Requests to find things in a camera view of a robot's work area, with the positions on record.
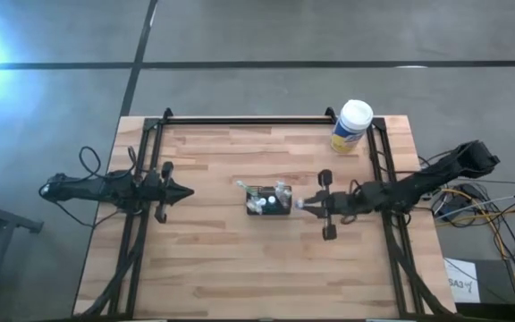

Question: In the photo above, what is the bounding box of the white paper sheet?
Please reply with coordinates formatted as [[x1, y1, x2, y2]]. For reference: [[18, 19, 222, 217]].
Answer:
[[443, 258, 481, 304]]

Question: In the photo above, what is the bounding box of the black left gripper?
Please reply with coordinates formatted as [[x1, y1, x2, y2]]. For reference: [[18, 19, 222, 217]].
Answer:
[[144, 161, 196, 224]]

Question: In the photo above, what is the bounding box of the yellow cable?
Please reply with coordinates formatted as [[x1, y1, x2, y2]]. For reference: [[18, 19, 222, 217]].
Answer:
[[435, 187, 515, 292]]

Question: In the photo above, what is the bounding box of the Lysol wipes canister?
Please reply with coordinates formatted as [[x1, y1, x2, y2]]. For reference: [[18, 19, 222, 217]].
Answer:
[[330, 98, 375, 155]]

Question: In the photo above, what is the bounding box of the black power box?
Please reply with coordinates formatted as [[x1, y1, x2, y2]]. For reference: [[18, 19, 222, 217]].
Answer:
[[435, 182, 469, 218]]

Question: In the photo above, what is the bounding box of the green bristle toothbrush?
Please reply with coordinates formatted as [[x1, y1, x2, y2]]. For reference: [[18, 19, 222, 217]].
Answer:
[[236, 180, 259, 196]]

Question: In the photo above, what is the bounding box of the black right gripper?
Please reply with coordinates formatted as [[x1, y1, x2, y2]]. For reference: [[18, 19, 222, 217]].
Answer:
[[303, 168, 357, 242]]

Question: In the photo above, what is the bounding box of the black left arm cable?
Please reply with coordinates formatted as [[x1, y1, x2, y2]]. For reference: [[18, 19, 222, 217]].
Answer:
[[78, 145, 139, 179]]

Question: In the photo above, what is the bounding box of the dark grey floor box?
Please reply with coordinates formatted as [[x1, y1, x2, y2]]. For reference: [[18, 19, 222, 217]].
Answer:
[[476, 258, 515, 306]]

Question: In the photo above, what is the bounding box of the black aluminium table frame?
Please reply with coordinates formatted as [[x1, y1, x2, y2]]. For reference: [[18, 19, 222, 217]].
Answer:
[[73, 106, 460, 319]]

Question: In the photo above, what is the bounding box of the white cable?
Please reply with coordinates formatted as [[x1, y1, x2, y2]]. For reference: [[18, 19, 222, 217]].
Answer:
[[434, 194, 515, 223]]

